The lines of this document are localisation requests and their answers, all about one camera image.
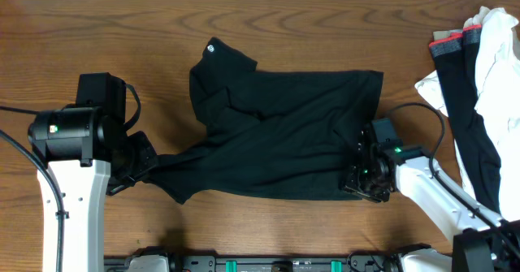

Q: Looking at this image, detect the white crumpled garment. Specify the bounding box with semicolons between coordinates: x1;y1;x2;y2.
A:
414;6;520;224

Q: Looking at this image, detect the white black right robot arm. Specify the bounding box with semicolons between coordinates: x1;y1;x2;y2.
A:
342;129;519;271

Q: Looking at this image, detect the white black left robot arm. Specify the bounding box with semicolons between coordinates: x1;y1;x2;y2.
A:
28;107;158;271

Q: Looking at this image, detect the black t-shirt white logo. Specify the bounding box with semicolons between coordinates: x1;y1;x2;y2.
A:
148;38;384;204

